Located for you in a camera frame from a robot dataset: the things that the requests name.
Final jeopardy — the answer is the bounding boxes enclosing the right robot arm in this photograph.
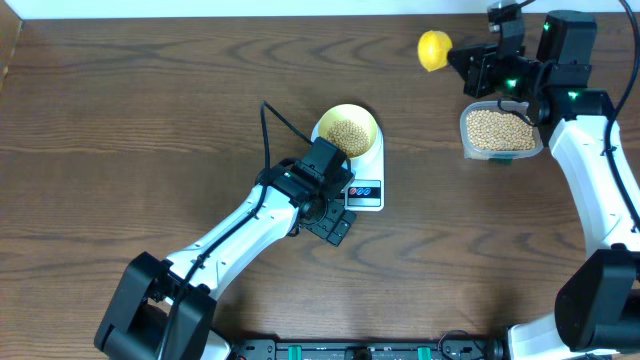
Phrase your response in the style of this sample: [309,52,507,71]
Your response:
[448,1,639,359]

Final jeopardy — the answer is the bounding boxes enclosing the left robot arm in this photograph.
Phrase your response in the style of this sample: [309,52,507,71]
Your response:
[94,155,355,359]

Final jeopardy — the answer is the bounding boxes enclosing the yellow measuring scoop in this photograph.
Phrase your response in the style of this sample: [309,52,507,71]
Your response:
[417,30,453,72]

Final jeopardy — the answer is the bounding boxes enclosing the pile of soybeans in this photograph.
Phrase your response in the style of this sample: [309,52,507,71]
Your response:
[466,110,536,151]

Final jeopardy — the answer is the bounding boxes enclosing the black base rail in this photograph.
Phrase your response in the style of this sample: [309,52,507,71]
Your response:
[227,334,510,360]

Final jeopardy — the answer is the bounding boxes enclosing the soybeans in yellow bowl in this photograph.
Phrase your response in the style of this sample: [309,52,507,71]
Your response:
[326,120,369,158]

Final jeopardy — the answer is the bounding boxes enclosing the yellow plastic bowl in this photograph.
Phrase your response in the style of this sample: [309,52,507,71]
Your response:
[316,104,379,153]

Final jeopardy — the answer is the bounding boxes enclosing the white digital kitchen scale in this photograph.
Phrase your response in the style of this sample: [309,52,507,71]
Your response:
[337,128,385,212]

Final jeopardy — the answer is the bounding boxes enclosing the clear plastic container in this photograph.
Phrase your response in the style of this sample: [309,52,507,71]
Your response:
[460,100,543,160]

